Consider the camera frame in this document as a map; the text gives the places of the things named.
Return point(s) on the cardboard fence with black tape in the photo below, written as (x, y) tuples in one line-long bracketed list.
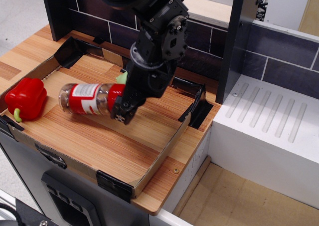
[(143, 153)]

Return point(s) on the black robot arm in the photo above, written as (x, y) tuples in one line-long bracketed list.
[(154, 55)]

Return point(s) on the white grooved drainboard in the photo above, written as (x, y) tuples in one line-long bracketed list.
[(269, 135)]

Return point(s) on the basil leaves spice bottle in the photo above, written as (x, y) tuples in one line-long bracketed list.
[(84, 99)]

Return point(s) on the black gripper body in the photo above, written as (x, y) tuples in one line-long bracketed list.
[(144, 79)]

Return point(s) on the red bell pepper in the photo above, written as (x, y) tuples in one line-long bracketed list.
[(25, 101)]

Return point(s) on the dark grey vertical post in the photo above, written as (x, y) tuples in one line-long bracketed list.
[(242, 15)]

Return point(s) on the green onion-shaped toy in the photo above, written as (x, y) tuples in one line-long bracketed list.
[(122, 79)]

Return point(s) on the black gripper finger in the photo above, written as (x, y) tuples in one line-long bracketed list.
[(124, 108)]

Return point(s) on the dark grey left post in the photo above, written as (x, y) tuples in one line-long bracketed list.
[(59, 18)]

